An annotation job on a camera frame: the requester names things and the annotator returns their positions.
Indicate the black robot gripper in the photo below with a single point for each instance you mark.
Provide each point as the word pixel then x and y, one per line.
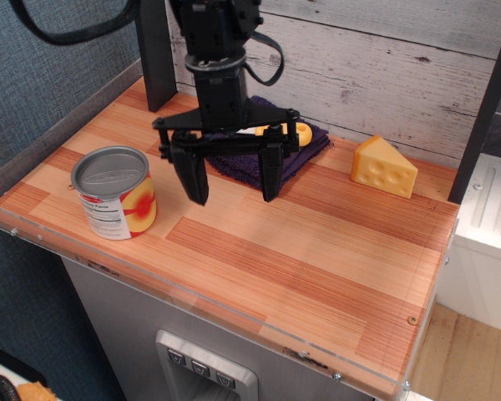
pixel 227 122

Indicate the toy food can grey lid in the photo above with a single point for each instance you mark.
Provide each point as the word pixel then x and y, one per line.
pixel 116 191

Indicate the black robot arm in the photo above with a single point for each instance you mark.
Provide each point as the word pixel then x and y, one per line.
pixel 215 34

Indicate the orange object at corner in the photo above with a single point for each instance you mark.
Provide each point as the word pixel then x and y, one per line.
pixel 35 392

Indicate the folded dark purple towel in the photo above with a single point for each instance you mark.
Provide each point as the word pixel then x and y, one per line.
pixel 245 168

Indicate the yellow toy cheese wedge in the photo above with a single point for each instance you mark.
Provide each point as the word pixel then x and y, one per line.
pixel 379 165

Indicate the grey toy fridge cabinet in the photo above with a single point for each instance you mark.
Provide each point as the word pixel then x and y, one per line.
pixel 127 319

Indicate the silver dispenser button panel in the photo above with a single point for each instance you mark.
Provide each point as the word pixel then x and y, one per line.
pixel 195 373

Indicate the clear acrylic table guard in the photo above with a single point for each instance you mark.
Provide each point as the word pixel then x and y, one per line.
pixel 332 273

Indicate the white cabinet with ridged top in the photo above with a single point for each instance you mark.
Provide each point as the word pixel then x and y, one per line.
pixel 470 280

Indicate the toy knife yellow handle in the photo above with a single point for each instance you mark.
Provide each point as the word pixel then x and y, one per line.
pixel 303 130

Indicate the dark grey right post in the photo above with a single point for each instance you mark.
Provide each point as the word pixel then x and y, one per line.
pixel 478 134

